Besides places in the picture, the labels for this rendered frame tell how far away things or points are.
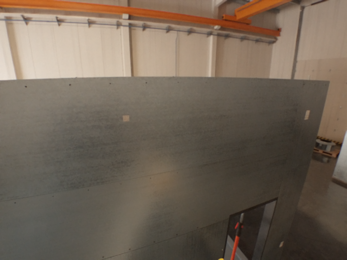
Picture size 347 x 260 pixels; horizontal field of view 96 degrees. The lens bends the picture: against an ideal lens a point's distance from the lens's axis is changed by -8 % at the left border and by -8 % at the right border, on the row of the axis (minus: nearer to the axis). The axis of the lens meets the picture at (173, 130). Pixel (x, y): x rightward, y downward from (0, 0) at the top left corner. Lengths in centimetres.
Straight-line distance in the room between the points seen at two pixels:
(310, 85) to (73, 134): 171
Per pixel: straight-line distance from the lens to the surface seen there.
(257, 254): 253
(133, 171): 99
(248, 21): 1244
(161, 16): 974
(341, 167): 759
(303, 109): 173
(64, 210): 112
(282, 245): 271
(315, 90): 181
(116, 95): 85
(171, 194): 115
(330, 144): 1011
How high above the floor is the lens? 319
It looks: 17 degrees down
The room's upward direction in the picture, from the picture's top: straight up
